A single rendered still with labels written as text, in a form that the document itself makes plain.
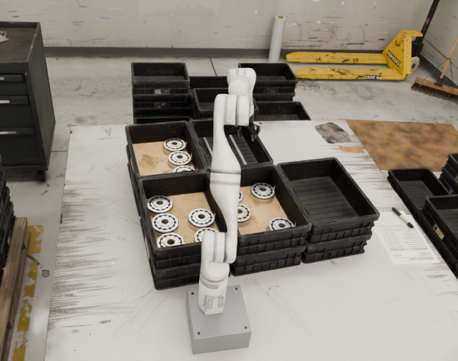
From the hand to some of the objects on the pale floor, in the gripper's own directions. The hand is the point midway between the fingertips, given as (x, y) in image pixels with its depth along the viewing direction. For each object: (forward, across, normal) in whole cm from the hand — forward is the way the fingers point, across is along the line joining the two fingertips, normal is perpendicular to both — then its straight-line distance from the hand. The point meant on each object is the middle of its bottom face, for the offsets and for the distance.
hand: (246, 135), depth 196 cm
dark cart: (+103, +184, +2) cm, 211 cm away
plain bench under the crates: (+99, -4, +41) cm, 108 cm away
